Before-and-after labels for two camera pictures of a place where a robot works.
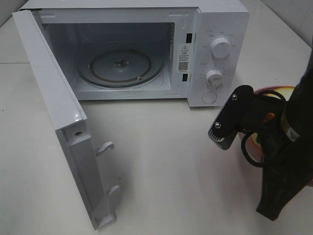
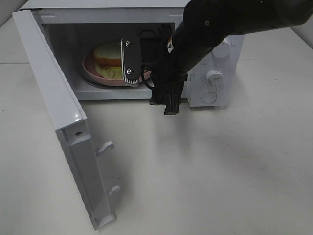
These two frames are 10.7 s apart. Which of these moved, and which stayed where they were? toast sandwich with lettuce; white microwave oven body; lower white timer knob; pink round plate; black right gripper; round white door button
Moved: pink round plate; toast sandwich with lettuce; black right gripper
Stayed: round white door button; lower white timer knob; white microwave oven body
